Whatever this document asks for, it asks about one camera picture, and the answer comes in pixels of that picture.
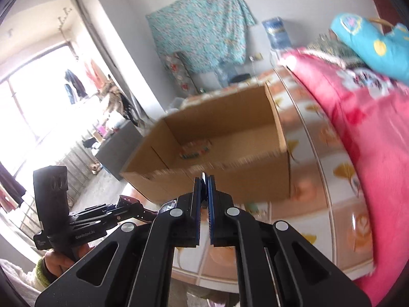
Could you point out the window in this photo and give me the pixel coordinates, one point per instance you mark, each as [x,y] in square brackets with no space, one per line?
[32,118]

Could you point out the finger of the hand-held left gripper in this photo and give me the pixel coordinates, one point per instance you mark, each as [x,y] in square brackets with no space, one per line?
[137,211]

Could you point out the hanging dark garment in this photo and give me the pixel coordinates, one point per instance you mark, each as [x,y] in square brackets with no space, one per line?
[75,84]

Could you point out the patterned vinyl tablecloth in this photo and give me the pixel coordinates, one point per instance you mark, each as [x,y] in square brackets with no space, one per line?
[319,172]

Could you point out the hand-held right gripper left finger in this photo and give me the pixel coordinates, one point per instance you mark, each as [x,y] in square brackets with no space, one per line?
[196,217]

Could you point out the wall socket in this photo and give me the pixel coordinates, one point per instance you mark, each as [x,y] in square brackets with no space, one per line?
[257,57]

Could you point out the teal floral cloth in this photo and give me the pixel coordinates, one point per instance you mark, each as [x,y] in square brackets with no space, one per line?
[201,22]

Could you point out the grey cabinet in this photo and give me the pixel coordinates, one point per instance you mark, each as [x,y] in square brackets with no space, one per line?
[118,148]

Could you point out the floral cushion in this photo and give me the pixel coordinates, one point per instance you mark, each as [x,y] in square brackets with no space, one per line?
[177,73]

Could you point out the colourful small packet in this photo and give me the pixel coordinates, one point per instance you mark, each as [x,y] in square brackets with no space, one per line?
[195,149]

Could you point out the blue water jug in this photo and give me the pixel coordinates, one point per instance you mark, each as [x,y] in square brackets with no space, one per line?
[277,33]

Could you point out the turquoise printed pillow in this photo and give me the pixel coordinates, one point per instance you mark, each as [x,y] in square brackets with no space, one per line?
[367,41]

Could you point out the black round object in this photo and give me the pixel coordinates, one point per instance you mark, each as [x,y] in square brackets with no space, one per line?
[240,78]

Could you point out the pink blanket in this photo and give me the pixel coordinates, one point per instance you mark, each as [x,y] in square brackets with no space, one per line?
[367,166]

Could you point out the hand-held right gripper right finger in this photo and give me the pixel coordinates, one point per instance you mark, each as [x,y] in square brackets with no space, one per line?
[211,217]

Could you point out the hanging pink garment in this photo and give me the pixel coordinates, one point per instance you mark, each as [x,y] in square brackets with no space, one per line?
[92,72]

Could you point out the green patterned cloth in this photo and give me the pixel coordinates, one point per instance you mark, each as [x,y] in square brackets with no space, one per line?
[335,49]

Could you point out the person's left hand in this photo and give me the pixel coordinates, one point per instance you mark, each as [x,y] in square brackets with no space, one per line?
[57,263]

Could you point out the brown cardboard box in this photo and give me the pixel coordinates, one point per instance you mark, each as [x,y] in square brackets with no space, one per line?
[223,124]

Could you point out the person's left forearm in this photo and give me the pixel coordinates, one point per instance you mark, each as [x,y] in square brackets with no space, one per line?
[22,281]

